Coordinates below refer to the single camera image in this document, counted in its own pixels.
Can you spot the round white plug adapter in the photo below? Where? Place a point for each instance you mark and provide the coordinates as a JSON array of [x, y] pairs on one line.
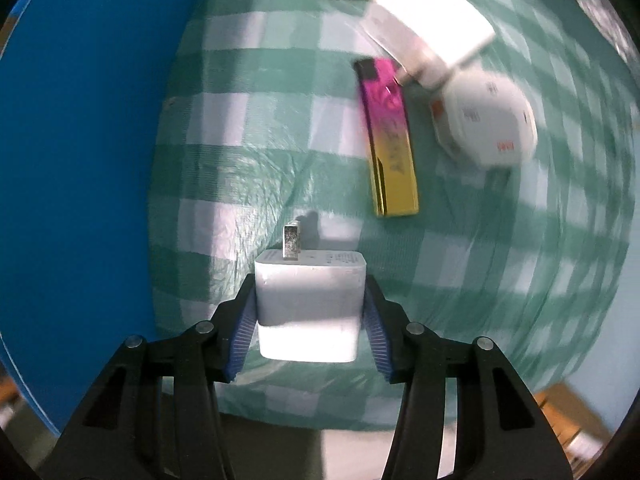
[[485, 120]]

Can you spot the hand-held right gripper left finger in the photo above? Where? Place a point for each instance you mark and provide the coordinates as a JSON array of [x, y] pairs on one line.
[[242, 330]]

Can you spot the green checked tablecloth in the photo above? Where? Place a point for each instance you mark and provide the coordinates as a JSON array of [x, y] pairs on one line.
[[260, 135]]

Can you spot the brown wooden board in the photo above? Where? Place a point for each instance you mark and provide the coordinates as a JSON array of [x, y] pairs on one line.
[[570, 420]]

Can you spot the silver foil sheet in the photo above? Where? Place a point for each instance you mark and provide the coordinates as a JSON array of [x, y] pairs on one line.
[[600, 15]]

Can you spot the pink and gold lighter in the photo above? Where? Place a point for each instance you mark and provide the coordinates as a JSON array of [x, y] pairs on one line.
[[390, 150]]

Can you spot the small white charger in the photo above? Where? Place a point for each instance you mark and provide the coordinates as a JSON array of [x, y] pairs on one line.
[[310, 305]]

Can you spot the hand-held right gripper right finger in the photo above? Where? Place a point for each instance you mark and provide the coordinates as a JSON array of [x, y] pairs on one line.
[[377, 340]]

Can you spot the large white charger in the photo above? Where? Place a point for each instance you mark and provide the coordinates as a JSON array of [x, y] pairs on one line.
[[430, 25]]

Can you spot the cardboard box with blue rim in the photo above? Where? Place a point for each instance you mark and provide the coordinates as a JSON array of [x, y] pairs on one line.
[[75, 185]]

